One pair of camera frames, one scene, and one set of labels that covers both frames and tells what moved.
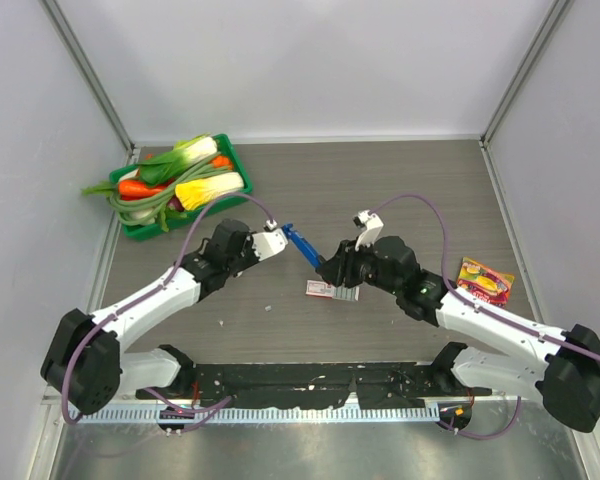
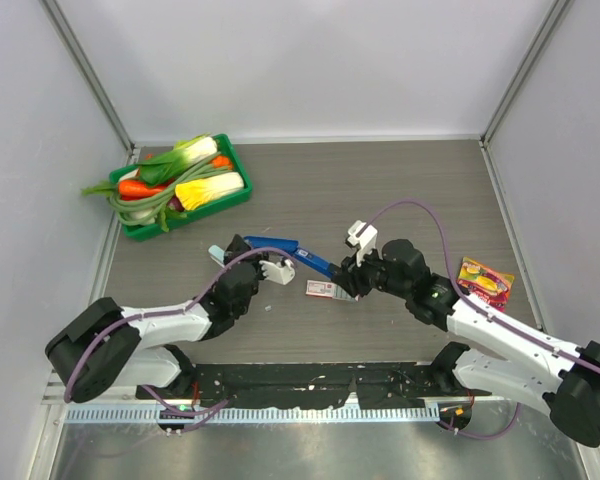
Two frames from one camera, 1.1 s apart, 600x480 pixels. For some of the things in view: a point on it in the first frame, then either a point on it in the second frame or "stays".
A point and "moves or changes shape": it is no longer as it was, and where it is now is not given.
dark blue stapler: x=308 y=250 moves or changes shape
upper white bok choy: x=169 y=165 stays
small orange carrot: x=222 y=161 stays
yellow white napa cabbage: x=196 y=194 stays
